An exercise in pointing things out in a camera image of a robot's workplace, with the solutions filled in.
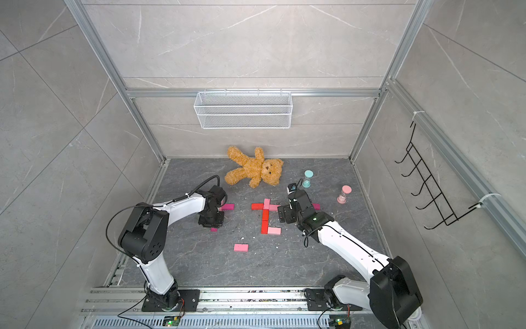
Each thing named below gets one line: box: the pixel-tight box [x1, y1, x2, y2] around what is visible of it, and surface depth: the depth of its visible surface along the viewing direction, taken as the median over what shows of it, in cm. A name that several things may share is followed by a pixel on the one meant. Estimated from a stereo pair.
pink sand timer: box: [336, 184, 353, 205], surface depth 97 cm
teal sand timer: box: [302, 169, 315, 189], surface depth 103 cm
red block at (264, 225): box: [260, 220, 270, 235], surface depth 95 cm
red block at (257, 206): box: [250, 202, 264, 211], surface depth 100 cm
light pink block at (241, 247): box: [233, 243, 249, 253], surface depth 87 cm
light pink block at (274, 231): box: [267, 226, 282, 236], surface depth 92 cm
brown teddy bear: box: [224, 145, 285, 189], surface depth 108 cm
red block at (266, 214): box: [262, 209, 270, 221], surface depth 99 cm
